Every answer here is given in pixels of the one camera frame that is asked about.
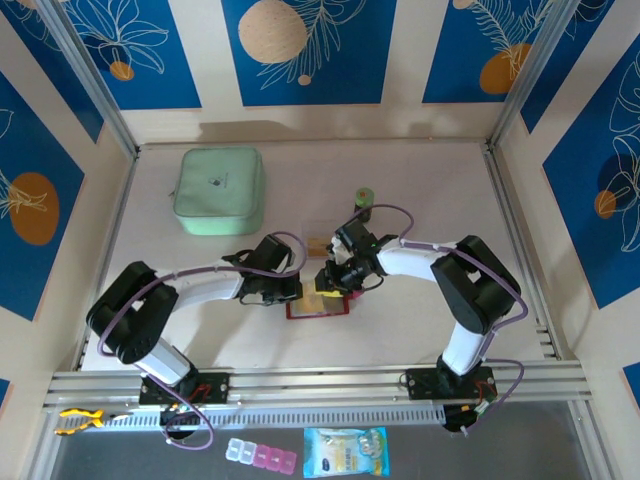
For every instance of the aluminium table side rail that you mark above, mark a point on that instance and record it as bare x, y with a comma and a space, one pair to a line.
527, 250
120, 210

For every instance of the small controller circuit board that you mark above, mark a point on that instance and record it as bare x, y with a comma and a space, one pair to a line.
483, 407
176, 410

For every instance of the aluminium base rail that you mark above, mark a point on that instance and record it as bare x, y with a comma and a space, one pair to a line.
325, 382

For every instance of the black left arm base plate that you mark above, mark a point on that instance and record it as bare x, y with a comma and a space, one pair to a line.
215, 387

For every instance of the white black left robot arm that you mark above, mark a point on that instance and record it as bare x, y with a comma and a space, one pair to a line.
210, 285

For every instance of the blue yellow snack packet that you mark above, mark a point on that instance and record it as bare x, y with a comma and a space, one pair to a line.
345, 452

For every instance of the mint green zip pouch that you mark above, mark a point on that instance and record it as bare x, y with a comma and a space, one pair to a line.
220, 190

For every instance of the aluminium frame post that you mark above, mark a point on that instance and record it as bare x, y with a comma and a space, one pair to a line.
537, 70
85, 75

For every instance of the red card holder clear sleeves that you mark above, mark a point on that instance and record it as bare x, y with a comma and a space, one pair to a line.
315, 309

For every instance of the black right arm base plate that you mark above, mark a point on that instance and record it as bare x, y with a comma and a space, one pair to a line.
420, 385

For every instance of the clear and pink pill organizer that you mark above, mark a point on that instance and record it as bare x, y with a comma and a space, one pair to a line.
260, 455

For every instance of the yellow black pliers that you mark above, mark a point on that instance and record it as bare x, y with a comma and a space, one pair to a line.
95, 419

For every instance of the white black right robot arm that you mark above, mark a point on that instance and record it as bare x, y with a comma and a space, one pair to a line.
410, 260

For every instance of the small dark bottle green lid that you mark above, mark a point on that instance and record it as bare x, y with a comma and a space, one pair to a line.
364, 196

